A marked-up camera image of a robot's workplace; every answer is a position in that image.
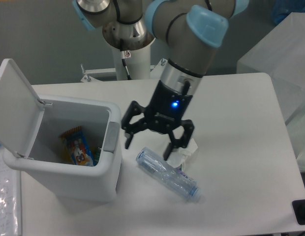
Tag orange blue snack packet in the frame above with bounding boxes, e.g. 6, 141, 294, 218
60, 126, 94, 167

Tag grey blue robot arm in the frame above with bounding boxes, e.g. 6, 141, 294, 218
72, 0, 248, 159

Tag black device at edge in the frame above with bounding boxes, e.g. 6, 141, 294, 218
292, 199, 305, 225

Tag clear plastic water bottle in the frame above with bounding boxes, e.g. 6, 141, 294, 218
136, 147, 201, 202

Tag white push-button trash can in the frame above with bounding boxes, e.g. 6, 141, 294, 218
0, 59, 122, 203

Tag white metal base frame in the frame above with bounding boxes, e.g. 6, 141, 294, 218
80, 58, 168, 83

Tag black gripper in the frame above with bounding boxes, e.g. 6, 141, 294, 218
121, 80, 195, 160

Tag blue plastic bag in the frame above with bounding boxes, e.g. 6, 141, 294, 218
271, 0, 305, 25

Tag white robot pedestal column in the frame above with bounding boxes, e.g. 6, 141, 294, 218
112, 38, 154, 81

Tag clear sleeve with papers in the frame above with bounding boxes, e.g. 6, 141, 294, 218
0, 147, 22, 236

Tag green wrapper in bin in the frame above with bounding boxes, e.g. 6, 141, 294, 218
93, 147, 102, 166

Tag black cable on pedestal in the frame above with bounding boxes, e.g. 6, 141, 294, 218
119, 38, 132, 81

